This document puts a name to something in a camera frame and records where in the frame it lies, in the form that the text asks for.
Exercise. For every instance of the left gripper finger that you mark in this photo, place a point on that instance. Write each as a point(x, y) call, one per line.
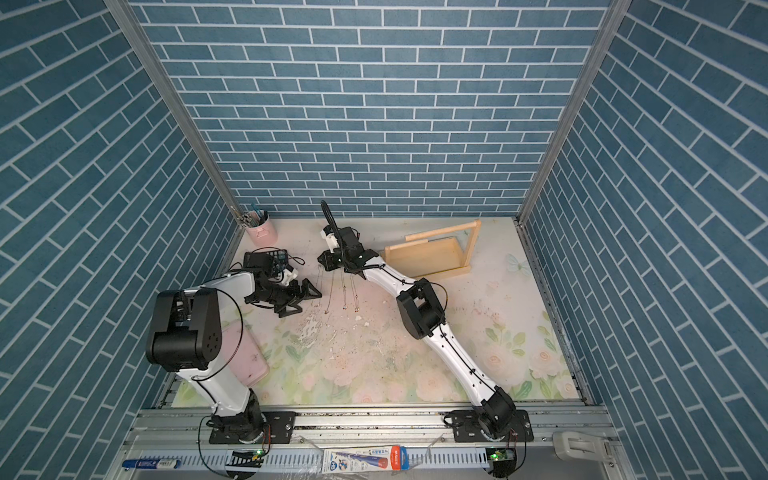
point(307, 290)
point(288, 307)

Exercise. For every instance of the pink pen holder cup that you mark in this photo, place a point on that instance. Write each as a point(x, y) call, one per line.
point(264, 235)

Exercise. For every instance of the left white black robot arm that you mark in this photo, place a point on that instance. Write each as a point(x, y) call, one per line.
point(197, 333)

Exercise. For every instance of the black desk calculator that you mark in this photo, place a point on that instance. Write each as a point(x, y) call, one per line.
point(266, 259)

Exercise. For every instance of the blue marker pen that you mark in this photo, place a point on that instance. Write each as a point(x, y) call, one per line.
point(151, 464)

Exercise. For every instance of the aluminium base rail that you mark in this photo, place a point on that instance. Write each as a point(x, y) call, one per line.
point(441, 441)

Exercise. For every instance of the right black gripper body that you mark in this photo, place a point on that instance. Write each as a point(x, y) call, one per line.
point(340, 261)

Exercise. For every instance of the white plastic bracket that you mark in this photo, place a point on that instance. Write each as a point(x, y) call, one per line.
point(572, 445)

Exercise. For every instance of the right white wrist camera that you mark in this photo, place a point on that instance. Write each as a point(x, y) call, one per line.
point(330, 238)

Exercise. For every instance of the wooden jewelry display stand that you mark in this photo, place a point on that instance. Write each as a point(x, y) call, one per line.
point(435, 254)

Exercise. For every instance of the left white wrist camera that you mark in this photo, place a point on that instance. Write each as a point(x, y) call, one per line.
point(288, 271)

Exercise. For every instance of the red blue packaged box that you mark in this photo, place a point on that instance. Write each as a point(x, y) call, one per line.
point(359, 460)

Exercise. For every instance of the pens in pink cup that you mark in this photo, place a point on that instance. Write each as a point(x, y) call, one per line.
point(253, 218)

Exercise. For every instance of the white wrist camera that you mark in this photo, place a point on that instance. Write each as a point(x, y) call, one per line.
point(330, 238)
point(288, 271)

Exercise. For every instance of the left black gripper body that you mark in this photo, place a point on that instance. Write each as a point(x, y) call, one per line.
point(279, 294)

